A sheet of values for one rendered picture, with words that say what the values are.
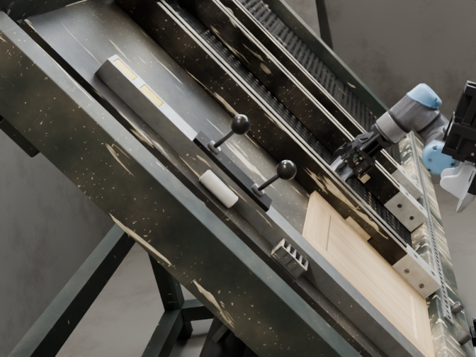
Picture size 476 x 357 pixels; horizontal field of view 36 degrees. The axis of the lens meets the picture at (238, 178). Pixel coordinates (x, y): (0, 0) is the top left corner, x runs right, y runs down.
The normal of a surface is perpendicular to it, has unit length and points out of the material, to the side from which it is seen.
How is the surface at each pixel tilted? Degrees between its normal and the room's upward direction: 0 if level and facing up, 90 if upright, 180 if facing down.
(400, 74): 90
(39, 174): 90
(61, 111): 90
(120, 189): 90
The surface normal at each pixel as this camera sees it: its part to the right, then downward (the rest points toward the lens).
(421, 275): -0.17, 0.34
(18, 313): 0.94, -0.12
